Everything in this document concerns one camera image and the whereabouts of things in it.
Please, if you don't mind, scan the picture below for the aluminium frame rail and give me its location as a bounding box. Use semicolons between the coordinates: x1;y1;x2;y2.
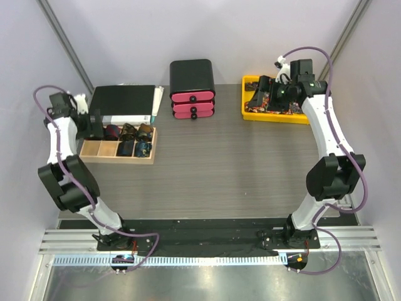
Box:
39;228;104;253

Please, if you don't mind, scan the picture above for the rolled brown patterned tie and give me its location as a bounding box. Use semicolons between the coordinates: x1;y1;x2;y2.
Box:
119;123;137;141

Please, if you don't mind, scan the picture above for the wooden compartment organizer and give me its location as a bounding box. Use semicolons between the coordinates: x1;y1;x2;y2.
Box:
79;127;158;165

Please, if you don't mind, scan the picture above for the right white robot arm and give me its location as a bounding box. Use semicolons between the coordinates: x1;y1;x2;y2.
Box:
256;56;366;249

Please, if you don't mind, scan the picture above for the rolled blue gold tie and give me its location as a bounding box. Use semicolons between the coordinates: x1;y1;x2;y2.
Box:
133;140;152;158

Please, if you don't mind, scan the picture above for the blue brown striped tie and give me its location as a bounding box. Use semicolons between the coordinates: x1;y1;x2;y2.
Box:
116;140;135;157

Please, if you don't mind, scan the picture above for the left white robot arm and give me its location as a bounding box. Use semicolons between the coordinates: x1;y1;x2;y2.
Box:
38;90;133;250

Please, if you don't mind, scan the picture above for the rolled navy striped tie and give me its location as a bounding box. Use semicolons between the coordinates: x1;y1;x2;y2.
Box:
104;124;121;141

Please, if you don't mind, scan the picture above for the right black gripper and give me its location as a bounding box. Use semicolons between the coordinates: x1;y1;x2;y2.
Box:
247;76;296;113

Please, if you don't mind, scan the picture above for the white slotted cable duct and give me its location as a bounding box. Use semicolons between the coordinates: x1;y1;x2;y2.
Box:
53;253;288;267

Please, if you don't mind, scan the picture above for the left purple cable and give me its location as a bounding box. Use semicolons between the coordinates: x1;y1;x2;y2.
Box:
33;85;160;273

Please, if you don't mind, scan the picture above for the black pink drawer box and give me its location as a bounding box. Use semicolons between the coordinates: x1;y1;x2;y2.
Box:
169;58;216;120

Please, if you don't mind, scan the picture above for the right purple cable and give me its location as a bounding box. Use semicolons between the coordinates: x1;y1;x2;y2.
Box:
281;46;368;275

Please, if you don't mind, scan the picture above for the yellow plastic tray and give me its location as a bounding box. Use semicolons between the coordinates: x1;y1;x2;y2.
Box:
241;75;309;125

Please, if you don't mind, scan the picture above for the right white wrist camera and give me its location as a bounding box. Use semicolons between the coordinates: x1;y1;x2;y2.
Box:
274;56;291;84

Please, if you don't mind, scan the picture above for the colourful floral tie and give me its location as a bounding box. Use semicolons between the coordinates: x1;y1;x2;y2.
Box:
244;82;303;115

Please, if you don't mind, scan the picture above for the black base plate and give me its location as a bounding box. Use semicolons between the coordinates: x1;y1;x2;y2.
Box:
94;218;320;258

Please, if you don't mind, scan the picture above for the black flat box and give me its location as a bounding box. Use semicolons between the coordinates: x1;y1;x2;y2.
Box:
88;85;155;125

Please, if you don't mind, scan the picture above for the purple cable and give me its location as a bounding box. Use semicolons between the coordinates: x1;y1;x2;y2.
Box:
281;46;368;275
33;85;160;273

